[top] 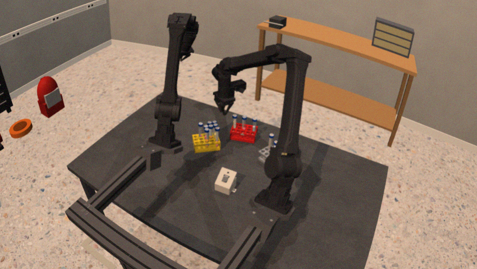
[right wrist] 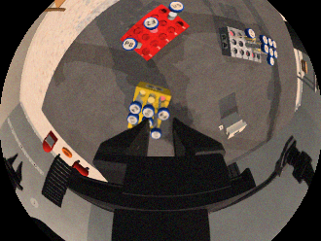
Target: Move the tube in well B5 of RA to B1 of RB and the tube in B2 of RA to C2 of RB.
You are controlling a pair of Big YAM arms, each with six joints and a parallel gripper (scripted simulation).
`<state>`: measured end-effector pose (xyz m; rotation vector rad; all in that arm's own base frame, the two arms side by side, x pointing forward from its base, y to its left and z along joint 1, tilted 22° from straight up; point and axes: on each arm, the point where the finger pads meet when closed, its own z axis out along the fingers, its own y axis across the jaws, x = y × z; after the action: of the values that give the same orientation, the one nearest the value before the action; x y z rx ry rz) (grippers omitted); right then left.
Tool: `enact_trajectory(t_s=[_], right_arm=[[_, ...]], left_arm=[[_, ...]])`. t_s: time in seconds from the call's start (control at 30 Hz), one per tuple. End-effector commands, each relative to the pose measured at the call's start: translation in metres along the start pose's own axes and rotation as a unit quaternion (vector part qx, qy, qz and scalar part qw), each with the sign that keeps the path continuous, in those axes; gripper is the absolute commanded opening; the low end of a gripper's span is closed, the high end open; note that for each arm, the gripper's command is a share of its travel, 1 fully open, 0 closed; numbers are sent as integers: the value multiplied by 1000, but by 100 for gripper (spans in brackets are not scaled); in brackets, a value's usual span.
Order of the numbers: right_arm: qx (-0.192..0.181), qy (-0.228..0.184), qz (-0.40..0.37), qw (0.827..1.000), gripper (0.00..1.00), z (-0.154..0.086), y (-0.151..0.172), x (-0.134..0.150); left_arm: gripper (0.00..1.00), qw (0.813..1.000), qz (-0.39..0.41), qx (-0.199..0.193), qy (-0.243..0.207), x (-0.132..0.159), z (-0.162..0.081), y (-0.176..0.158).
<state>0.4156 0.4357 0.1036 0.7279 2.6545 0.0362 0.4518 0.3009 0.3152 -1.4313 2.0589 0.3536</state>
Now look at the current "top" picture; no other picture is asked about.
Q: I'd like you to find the yellow tube rack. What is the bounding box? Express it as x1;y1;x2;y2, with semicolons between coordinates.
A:
192;133;221;153

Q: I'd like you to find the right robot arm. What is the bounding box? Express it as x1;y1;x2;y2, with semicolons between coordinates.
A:
211;43;312;215

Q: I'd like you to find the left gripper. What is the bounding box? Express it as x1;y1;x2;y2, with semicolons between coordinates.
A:
180;42;194;62

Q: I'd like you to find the grey tube rack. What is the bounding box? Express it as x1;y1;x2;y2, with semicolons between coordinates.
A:
257;146;270;164

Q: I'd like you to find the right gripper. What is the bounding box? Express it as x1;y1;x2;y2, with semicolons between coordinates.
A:
213;85;235;115

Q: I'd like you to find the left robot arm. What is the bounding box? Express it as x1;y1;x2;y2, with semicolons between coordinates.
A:
149;12;199;149

